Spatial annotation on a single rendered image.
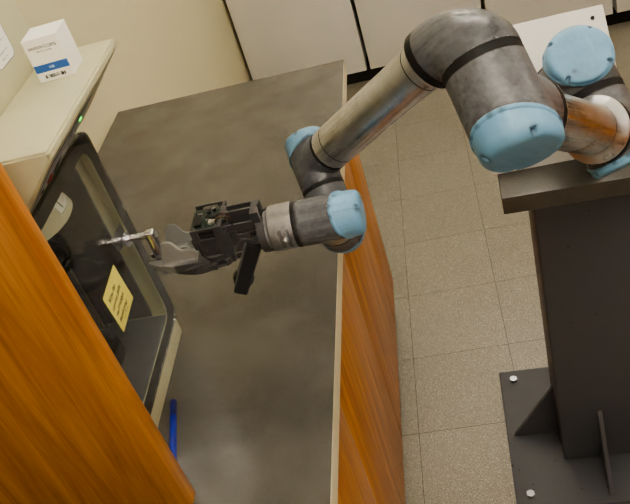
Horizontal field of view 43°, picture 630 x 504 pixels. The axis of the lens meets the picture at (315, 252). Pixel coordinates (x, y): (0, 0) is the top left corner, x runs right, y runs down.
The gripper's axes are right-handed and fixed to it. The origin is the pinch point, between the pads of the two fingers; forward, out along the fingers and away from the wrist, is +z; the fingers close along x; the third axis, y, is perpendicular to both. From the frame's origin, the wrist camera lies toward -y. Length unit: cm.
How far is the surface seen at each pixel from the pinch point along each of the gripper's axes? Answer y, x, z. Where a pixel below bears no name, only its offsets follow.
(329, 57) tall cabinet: -105, -281, 2
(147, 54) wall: -29, -159, 47
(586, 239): -40, -31, -75
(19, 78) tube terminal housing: 37.6, 2.7, 4.6
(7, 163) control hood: 37.3, 25.3, -1.6
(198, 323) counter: -20.6, -5.7, 1.6
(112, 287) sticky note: 5.2, 10.9, 3.5
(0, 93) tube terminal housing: 38.7, 8.8, 4.6
